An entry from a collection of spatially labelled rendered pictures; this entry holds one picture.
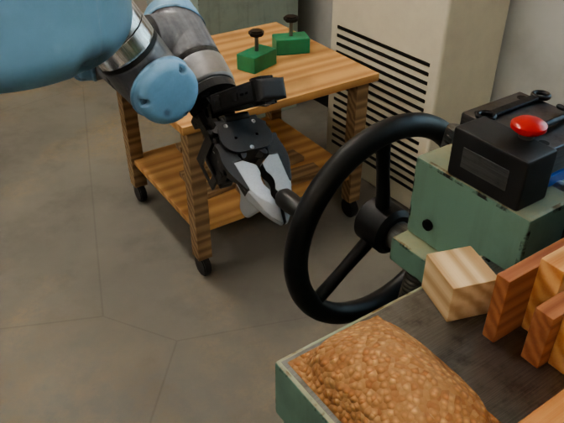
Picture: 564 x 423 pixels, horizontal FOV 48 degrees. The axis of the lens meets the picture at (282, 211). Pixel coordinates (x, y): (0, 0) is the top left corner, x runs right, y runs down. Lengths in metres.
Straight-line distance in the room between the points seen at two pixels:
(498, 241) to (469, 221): 0.03
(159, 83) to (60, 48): 0.53
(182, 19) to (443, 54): 1.22
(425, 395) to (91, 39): 0.33
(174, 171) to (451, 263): 1.67
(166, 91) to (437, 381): 0.43
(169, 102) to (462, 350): 0.41
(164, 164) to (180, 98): 1.46
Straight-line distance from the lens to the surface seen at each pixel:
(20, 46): 0.18
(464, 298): 0.53
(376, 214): 0.76
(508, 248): 0.59
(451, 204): 0.62
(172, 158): 2.21
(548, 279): 0.51
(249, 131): 0.80
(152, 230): 2.18
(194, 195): 1.77
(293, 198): 0.72
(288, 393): 0.50
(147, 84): 0.70
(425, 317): 0.54
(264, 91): 0.73
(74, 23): 0.18
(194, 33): 0.88
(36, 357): 1.83
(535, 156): 0.56
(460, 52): 2.05
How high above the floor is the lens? 1.27
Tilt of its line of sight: 35 degrees down
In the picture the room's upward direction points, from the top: straight up
